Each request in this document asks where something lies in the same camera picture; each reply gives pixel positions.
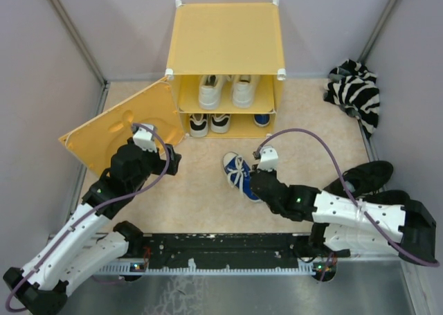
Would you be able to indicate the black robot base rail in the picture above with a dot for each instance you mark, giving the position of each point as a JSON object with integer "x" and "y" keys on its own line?
{"x": 255, "y": 254}

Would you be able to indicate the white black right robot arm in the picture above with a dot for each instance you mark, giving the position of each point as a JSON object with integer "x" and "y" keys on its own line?
{"x": 407, "y": 230}

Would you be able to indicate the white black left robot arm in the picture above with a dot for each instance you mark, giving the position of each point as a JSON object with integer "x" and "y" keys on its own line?
{"x": 44, "y": 284}

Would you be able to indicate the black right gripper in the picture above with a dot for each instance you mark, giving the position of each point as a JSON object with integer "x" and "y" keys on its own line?
{"x": 273, "y": 172}

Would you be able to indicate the black white striped cloth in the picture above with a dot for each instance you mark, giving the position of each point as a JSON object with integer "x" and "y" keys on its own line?
{"x": 352, "y": 87}

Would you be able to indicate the black sneaker lower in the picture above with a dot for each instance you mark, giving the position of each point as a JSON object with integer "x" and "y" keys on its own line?
{"x": 388, "y": 198}

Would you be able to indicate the blue canvas shoe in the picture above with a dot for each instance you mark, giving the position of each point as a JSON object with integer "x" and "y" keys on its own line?
{"x": 262, "y": 120}
{"x": 237, "y": 173}

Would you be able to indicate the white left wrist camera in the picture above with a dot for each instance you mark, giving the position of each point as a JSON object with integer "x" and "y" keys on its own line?
{"x": 143, "y": 138}

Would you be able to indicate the black sneaker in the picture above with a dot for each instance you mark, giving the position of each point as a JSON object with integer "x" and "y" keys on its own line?
{"x": 368, "y": 177}
{"x": 388, "y": 198}

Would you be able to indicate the yellow plastic shoe cabinet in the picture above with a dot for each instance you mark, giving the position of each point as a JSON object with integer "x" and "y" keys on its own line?
{"x": 242, "y": 38}

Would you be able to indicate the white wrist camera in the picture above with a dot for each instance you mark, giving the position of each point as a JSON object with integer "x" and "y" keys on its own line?
{"x": 143, "y": 138}
{"x": 267, "y": 159}

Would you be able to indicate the yellow cabinet door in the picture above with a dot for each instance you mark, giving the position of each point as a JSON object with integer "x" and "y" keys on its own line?
{"x": 94, "y": 142}

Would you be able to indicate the black white canvas shoe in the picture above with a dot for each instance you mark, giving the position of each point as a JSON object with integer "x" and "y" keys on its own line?
{"x": 220, "y": 123}
{"x": 198, "y": 125}

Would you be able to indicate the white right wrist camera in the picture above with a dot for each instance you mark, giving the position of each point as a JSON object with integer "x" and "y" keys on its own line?
{"x": 267, "y": 159}

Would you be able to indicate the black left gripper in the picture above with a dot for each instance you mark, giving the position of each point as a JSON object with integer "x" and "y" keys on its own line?
{"x": 174, "y": 159}

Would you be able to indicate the black sneaker upper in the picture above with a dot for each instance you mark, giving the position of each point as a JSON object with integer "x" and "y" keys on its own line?
{"x": 368, "y": 177}

